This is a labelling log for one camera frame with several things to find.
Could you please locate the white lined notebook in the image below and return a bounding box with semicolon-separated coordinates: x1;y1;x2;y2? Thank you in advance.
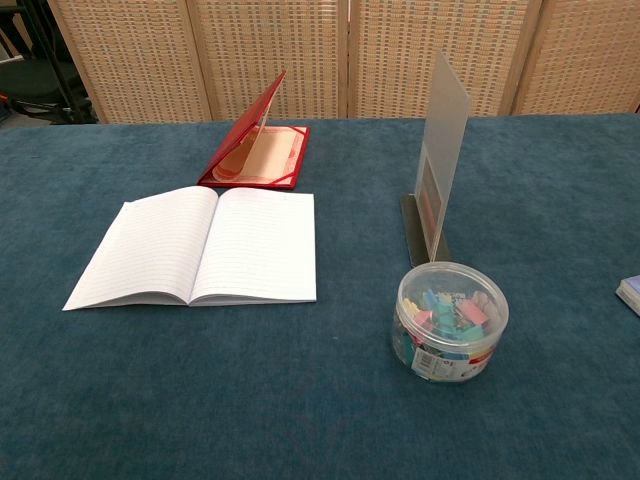
62;185;319;312

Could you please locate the red certificate folder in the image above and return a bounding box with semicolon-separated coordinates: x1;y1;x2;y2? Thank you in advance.
196;69;312;191

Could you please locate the blue carpet table mat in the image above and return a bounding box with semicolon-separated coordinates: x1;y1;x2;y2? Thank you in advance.
0;113;640;480

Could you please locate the woven wooden folding screen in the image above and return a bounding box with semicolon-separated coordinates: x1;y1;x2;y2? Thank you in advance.
47;0;640;125

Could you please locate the black tripod stand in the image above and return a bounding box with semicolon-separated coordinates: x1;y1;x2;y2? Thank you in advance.
9;0;94;125

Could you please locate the purple card box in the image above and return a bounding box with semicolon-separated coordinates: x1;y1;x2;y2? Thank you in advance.
614;273;640;317

